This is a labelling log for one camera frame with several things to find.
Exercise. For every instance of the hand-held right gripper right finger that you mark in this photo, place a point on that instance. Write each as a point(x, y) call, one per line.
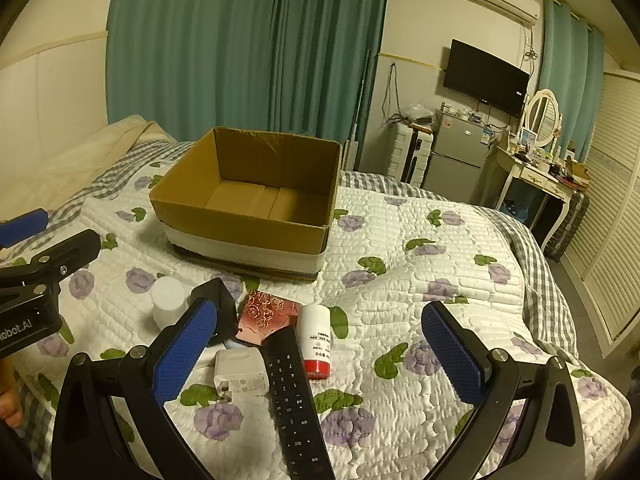
point(452, 355)

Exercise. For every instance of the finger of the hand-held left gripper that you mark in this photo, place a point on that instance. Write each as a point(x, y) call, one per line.
point(65, 252)
point(22, 227)

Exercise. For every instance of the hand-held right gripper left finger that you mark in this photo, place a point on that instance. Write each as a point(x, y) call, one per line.
point(185, 352)

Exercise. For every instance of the white plastic jar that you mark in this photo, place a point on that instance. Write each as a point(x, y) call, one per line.
point(167, 302)

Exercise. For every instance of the white charger adapter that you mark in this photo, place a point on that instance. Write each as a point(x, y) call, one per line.
point(240, 372)

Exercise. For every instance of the red floral patterned card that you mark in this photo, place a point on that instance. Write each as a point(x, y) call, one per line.
point(265, 317)

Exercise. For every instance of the black remote control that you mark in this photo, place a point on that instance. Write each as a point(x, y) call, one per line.
point(295, 410)

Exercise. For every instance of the white bottle with red cap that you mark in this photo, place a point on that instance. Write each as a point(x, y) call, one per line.
point(315, 340)

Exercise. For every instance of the brown cardboard box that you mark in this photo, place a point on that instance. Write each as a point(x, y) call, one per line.
point(240, 225)

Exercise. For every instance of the person's left hand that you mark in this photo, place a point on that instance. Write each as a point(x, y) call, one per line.
point(9, 400)

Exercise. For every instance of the cream blanket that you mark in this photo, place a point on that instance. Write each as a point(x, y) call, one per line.
point(75, 160)

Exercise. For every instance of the white floral quilt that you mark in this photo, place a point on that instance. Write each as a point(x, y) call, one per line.
point(400, 260)

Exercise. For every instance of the blue waste bin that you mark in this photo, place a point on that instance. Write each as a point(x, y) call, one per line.
point(515, 210)

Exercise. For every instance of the dark suitcase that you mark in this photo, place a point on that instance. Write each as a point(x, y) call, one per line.
point(570, 225)

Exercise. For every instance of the grey small refrigerator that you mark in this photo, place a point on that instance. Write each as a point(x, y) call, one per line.
point(457, 160)

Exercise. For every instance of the white dressing table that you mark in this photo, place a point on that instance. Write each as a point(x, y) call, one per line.
point(537, 175)

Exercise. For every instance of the white suitcase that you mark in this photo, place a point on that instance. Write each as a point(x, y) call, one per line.
point(407, 155)

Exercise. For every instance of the white louvred wardrobe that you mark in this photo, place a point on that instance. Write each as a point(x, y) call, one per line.
point(610, 210)

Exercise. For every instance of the white narrow stand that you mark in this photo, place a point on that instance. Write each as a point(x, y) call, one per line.
point(351, 156)

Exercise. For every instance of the wide green curtain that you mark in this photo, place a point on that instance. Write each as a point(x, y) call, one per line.
point(225, 50)

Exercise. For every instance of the white oval vanity mirror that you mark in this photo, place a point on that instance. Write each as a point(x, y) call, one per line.
point(541, 112)

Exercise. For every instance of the narrow green curtain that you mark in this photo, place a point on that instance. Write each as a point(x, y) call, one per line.
point(570, 70)

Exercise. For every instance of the black wall television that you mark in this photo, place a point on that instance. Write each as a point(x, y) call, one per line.
point(485, 77)

